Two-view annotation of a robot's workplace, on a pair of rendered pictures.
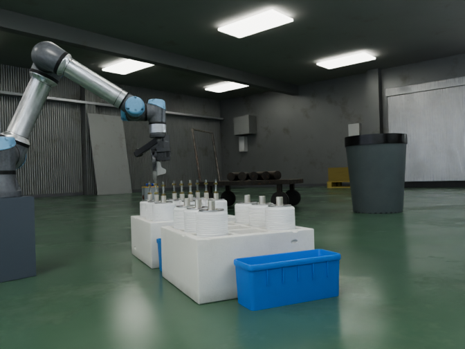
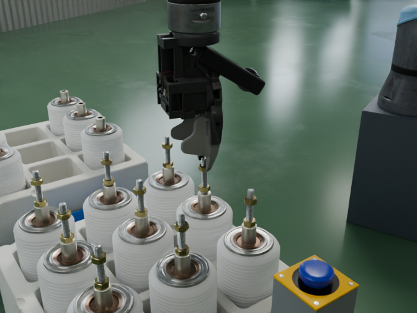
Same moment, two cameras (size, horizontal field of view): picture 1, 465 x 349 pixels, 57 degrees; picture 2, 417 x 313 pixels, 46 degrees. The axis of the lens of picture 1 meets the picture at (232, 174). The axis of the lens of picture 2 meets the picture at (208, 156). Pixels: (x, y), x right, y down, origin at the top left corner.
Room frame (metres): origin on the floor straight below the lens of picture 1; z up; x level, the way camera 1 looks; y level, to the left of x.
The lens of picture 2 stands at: (2.58, 0.22, 0.69)
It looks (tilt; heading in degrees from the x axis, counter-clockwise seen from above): 26 degrees down; 170
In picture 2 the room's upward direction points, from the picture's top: straight up
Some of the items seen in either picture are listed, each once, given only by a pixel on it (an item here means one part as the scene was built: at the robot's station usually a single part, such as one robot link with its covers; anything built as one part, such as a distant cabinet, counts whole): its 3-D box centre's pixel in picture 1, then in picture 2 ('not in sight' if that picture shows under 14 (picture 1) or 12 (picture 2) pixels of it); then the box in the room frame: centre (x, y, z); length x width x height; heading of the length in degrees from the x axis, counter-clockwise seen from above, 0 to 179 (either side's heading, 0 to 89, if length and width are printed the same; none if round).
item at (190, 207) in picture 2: not in sight; (204, 207); (1.87, 0.34, 0.25); 0.08 x 0.08 x 0.01
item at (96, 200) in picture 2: not in sight; (110, 199); (1.81, 0.18, 0.25); 0.08 x 0.08 x 0.01
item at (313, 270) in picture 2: not in sight; (316, 276); (2.15, 0.42, 0.32); 0.04 x 0.04 x 0.02
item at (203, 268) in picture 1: (232, 254); (44, 184); (1.43, 0.01, 0.09); 0.39 x 0.39 x 0.18; 24
